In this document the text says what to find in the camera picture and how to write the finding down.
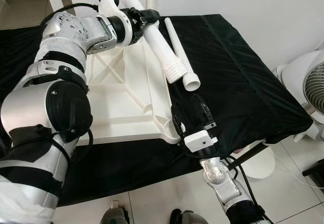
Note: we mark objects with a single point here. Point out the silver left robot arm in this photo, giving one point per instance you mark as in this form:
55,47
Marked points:
30,107

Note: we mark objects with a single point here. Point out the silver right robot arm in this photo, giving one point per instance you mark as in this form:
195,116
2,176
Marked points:
217,176

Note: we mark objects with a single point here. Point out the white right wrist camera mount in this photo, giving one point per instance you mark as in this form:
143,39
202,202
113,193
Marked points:
201,140

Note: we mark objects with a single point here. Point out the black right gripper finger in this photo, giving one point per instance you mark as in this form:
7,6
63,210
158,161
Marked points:
178,117
200,111

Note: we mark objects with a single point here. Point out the black table cloth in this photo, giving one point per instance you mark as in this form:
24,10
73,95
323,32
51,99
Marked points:
238,82

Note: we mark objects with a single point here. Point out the black plastic floor crate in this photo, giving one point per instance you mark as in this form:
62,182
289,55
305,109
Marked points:
315,173

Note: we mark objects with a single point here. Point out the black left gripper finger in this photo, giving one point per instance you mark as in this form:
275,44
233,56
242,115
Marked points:
150,16

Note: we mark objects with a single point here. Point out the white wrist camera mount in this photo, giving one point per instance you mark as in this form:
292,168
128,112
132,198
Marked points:
104,3
201,140

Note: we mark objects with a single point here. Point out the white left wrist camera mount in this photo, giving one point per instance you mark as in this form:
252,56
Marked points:
104,3

